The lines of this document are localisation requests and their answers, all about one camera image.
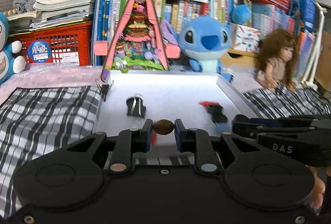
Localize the brown walnut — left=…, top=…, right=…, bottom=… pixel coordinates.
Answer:
left=153, top=119, right=174, bottom=135

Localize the black binder clip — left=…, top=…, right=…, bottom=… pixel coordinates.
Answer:
left=126, top=94, right=146, bottom=118

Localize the white shallow cardboard box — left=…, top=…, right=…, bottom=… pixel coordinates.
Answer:
left=94, top=71, right=258, bottom=136

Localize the wooden drawer box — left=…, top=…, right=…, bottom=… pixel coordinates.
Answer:
left=221, top=49, right=258, bottom=67

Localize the brown haired doll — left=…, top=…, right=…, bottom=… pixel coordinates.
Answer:
left=256, top=29, right=299, bottom=92

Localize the white pencil print box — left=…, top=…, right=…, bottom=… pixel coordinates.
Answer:
left=230, top=23, right=260, bottom=53

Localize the blue Stitch plush toy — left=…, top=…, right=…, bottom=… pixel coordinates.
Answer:
left=177, top=16, right=233, bottom=82

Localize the pink triangular toy house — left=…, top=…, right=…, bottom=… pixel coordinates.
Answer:
left=94, top=0, right=181, bottom=82

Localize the black white plaid cloth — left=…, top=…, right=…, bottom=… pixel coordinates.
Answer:
left=1, top=86, right=101, bottom=217

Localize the pink fuzzy blanket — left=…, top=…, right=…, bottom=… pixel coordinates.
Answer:
left=1, top=63, right=102, bottom=102

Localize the red plastic crate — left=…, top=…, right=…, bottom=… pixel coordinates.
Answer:
left=8, top=21, right=92, bottom=66

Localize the Doraemon plush toy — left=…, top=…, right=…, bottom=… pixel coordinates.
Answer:
left=0, top=12, right=26, bottom=83

